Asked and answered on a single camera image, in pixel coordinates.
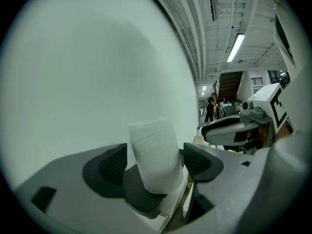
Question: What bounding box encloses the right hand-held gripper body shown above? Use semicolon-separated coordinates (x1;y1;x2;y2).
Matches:
242;82;290;155

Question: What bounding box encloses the person's white clothing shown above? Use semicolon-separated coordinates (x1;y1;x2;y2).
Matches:
199;0;312;234

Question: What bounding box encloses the black wall paper holder shelf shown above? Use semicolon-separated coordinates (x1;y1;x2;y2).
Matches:
123;149;188;219

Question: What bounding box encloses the person's right hand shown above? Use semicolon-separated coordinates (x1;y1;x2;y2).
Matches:
246;127;270;144

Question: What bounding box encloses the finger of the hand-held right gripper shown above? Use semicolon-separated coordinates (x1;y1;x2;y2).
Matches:
201;120;270;145
207;116;244;131

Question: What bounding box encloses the long ceiling light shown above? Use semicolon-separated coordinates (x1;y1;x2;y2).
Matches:
226;33;246;63

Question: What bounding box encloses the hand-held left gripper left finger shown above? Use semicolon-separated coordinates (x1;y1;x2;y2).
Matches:
14;143;161;234

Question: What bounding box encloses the bundle of white ceiling pipes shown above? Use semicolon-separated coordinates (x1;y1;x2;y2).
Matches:
168;0;208;82

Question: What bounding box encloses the brown staircase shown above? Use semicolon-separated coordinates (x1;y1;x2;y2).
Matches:
217;71;244;104

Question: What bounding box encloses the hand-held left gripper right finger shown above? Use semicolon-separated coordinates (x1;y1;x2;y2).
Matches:
183;142;254;224

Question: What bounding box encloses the person's right forearm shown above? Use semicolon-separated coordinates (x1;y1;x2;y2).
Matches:
280;119;295;137

